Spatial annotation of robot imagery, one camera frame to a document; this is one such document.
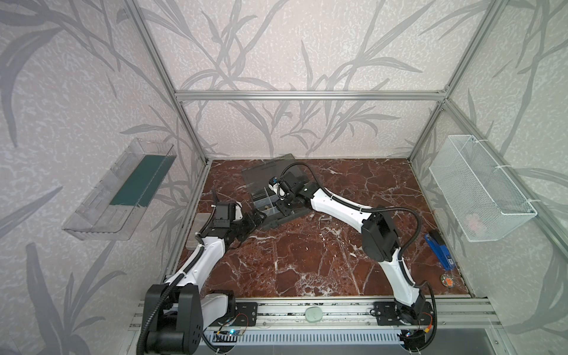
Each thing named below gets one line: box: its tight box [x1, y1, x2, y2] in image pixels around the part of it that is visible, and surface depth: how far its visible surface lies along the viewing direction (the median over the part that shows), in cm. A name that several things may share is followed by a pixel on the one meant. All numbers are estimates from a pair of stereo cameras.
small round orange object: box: [440, 273, 455, 288], surface depth 82 cm
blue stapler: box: [424, 232, 455, 271], surface depth 87 cm
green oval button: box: [304, 306, 324, 324], surface depth 74 cm
